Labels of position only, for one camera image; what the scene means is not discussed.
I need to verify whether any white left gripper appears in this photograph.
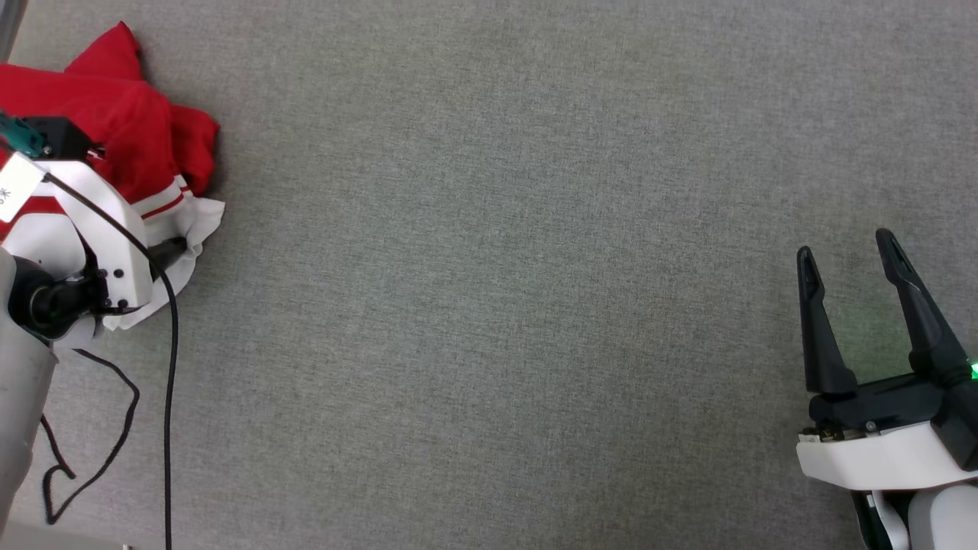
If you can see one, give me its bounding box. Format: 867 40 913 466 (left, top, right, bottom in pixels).
31 158 189 315

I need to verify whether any white paper label tag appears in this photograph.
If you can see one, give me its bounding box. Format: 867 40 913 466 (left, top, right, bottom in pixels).
0 151 47 224

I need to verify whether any red white basketball jersey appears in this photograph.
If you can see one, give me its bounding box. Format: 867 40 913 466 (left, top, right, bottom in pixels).
0 21 226 331

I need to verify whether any teal cable connector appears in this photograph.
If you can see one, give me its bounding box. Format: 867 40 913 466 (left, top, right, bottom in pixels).
0 113 48 158

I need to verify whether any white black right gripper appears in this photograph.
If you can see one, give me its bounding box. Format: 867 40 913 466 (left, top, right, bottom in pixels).
796 228 978 491

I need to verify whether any thick black cable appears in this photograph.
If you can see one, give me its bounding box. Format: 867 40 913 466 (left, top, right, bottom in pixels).
42 172 181 550

